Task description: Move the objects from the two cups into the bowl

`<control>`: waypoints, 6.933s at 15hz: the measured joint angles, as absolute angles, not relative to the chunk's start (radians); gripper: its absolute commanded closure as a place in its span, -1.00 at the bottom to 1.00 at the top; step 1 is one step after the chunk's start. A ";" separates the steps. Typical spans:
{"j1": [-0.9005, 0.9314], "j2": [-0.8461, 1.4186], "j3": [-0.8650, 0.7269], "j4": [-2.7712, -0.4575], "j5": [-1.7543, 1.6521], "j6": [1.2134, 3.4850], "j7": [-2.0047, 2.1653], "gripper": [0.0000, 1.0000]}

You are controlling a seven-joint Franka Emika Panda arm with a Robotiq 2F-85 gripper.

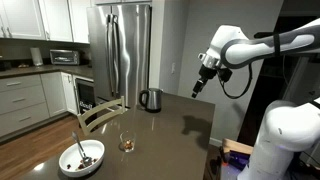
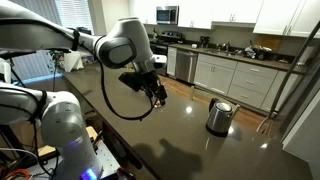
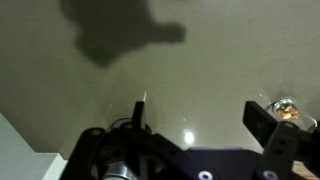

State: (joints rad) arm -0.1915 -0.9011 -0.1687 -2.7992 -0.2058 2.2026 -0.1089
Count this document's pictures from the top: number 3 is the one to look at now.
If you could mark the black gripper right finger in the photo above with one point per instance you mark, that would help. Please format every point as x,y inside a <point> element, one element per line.
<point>283,146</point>

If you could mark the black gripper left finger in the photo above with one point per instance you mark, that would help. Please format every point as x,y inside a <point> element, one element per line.
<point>100,146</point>

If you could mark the brown nut pile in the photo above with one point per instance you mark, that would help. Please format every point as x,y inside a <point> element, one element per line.
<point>288,112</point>

